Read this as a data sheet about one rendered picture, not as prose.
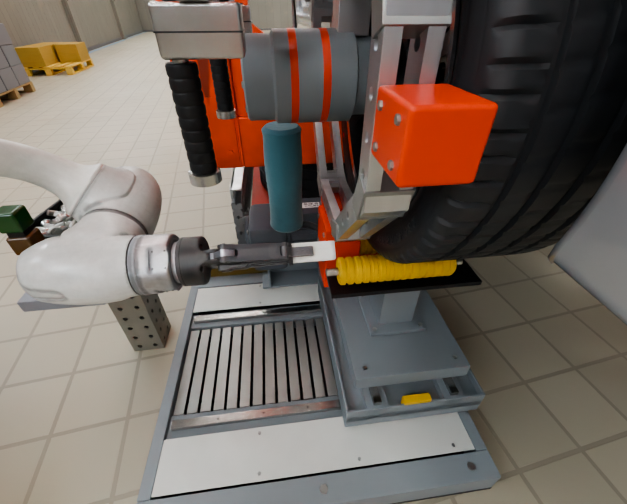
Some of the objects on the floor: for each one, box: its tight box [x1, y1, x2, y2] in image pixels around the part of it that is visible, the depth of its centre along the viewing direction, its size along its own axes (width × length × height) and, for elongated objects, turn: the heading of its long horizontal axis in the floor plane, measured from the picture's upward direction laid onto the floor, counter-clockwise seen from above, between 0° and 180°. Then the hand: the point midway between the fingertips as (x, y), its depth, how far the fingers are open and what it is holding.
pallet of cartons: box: [15, 42, 94, 76], centre depth 597 cm, size 121×80×42 cm, turn 15°
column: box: [108, 294, 171, 351], centre depth 102 cm, size 10×10×42 cm
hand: (313, 251), depth 50 cm, fingers closed
